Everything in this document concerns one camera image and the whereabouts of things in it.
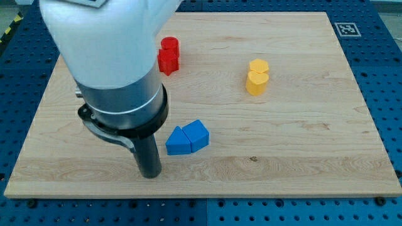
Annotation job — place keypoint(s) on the blue pentagon block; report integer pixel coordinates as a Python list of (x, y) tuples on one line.
[(197, 134)]

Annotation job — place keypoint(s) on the fiducial marker tag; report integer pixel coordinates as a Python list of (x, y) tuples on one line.
[(346, 29)]

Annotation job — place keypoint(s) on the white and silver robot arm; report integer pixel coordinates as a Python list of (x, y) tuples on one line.
[(109, 48)]

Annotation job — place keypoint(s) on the black screw bolt right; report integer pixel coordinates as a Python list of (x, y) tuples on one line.
[(380, 201)]

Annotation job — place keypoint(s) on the yellow hexagon block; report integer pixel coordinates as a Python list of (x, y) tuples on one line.
[(259, 66)]

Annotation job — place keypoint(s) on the black screw bolt left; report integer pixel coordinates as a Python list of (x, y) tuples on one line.
[(31, 203)]

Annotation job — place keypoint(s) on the red cylinder block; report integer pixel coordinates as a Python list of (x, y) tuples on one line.
[(171, 43)]

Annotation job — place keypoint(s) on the blue triangle block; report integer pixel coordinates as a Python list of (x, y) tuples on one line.
[(178, 143)]

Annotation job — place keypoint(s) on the wooden board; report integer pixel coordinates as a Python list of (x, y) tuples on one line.
[(309, 135)]

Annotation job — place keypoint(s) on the yellow heart block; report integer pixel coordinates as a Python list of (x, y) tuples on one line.
[(256, 83)]

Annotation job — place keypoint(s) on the black screw bolt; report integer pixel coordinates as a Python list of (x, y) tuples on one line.
[(31, 203), (380, 201)]

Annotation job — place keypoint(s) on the red star block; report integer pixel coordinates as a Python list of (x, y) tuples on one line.
[(167, 61)]

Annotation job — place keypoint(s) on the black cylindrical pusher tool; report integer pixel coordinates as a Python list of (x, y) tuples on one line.
[(147, 157)]

